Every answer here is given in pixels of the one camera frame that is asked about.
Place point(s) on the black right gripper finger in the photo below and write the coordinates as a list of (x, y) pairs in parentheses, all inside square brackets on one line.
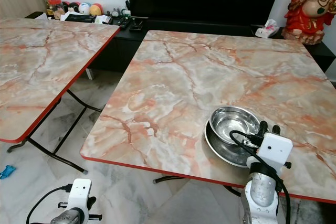
[(263, 128), (276, 129)]

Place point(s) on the steel bowl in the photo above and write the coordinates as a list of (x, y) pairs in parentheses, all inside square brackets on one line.
[(233, 124)]

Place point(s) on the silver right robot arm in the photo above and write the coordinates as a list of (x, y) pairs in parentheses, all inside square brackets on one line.
[(262, 195)]

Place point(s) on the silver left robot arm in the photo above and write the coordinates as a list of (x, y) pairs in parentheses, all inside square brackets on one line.
[(68, 217)]

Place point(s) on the steel plate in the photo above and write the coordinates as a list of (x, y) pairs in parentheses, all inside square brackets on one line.
[(223, 153)]

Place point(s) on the small blue floor object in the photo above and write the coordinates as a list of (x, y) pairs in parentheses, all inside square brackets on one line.
[(8, 171)]

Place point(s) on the white and pink plastic bag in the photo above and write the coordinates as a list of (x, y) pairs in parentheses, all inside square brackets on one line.
[(266, 29)]

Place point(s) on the red laughing Buddha statue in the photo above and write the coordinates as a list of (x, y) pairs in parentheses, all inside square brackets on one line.
[(307, 19)]

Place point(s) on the red-lidded jar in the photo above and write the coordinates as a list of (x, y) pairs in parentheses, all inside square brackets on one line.
[(56, 9)]

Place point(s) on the black-haired doll head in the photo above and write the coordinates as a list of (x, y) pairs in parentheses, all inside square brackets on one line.
[(71, 8)]

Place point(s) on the white round figurine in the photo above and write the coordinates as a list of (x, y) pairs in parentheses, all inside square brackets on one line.
[(84, 9)]

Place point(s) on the orange round figurine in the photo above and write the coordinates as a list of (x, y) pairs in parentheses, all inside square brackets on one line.
[(96, 10)]

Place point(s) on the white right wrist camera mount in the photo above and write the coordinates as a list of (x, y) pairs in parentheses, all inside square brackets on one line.
[(275, 149)]

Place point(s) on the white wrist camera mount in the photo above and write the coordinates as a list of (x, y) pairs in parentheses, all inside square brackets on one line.
[(80, 192), (275, 149)]

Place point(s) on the black folding table leg frame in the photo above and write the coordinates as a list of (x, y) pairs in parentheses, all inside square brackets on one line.
[(65, 129), (168, 179)]

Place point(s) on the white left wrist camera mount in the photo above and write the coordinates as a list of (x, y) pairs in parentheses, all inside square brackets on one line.
[(80, 192)]

